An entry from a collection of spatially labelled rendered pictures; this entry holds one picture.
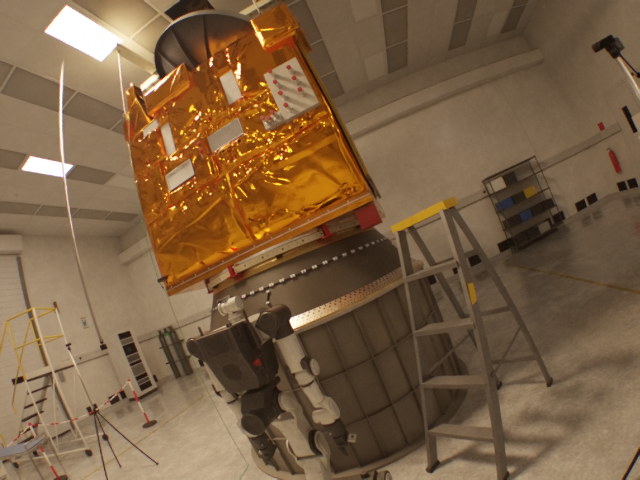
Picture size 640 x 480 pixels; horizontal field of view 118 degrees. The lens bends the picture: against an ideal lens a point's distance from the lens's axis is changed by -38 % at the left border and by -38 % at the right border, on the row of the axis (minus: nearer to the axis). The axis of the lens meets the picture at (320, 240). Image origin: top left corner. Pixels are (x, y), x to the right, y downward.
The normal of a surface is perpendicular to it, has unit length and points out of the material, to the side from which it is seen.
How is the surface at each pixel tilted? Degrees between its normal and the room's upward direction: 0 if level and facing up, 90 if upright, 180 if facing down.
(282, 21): 88
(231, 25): 139
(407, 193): 90
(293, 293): 62
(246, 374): 105
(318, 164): 89
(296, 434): 100
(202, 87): 87
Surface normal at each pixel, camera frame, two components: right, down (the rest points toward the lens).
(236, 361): -0.15, 0.24
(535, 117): -0.24, 0.00
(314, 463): -0.42, -0.45
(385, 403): 0.22, -0.20
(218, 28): -0.05, 0.76
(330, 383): -0.02, -0.10
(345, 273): 0.11, -0.64
